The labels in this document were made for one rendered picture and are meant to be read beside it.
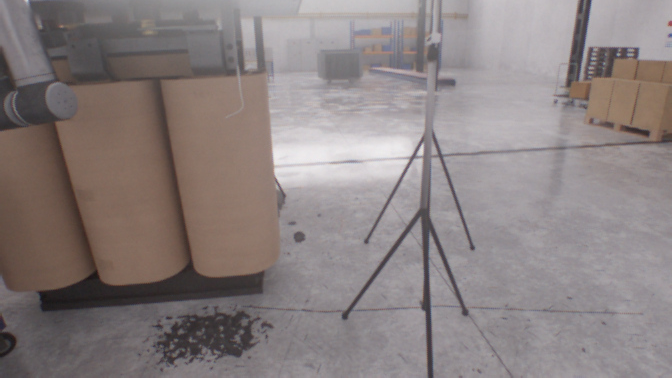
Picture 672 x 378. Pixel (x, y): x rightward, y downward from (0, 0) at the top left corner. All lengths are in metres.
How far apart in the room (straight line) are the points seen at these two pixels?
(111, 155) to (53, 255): 0.56
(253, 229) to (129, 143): 0.61
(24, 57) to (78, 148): 0.51
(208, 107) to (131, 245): 0.70
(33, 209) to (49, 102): 0.74
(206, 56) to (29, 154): 0.81
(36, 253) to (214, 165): 0.88
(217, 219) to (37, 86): 0.78
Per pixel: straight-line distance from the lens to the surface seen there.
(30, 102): 1.21
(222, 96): 1.38
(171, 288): 1.95
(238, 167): 1.44
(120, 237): 1.70
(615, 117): 6.52
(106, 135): 1.54
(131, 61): 1.60
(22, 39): 1.20
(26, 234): 1.88
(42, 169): 1.77
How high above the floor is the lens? 1.15
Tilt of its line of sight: 19 degrees down
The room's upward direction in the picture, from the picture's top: 1 degrees counter-clockwise
